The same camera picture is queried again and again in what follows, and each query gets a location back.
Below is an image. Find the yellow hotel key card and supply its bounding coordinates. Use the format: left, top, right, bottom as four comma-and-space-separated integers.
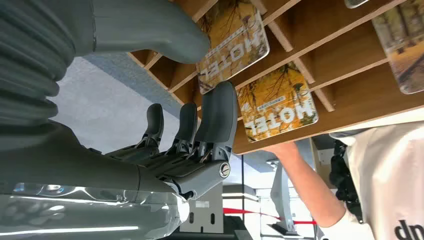
236, 61, 320, 144
196, 0, 271, 96

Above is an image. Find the wooden card rack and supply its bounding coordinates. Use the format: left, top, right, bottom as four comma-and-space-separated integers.
127, 0, 424, 156

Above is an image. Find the person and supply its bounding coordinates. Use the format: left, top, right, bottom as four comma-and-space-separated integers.
263, 120, 424, 240

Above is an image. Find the grey-edged key card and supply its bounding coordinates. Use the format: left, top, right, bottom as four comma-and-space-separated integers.
343, 0, 371, 10

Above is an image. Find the autumn trees key card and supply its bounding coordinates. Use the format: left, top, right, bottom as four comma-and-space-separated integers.
371, 0, 424, 96

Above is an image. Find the ribbed grey right arm sleeve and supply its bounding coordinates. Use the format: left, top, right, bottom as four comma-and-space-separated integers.
0, 0, 76, 128

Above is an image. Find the thin black pole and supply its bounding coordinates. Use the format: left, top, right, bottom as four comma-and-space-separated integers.
241, 154, 246, 229

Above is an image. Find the red barrier tape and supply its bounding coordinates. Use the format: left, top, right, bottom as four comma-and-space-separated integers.
222, 207, 318, 226

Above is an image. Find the white angled stand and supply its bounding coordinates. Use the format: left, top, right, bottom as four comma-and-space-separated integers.
269, 162, 298, 237

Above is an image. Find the white wall socket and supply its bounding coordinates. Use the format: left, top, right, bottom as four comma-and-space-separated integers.
317, 148, 335, 167

